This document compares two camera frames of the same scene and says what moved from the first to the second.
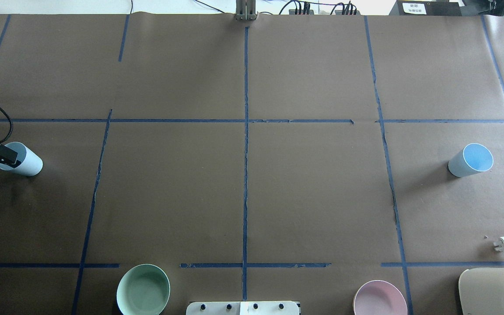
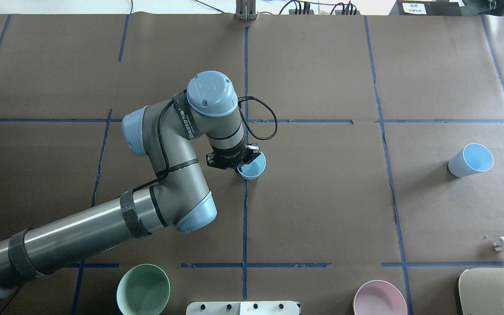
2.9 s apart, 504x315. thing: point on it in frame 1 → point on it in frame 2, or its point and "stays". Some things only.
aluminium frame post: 246,10 stays
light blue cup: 474,158 stays
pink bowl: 379,297 stays
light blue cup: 31,163 → 254,169
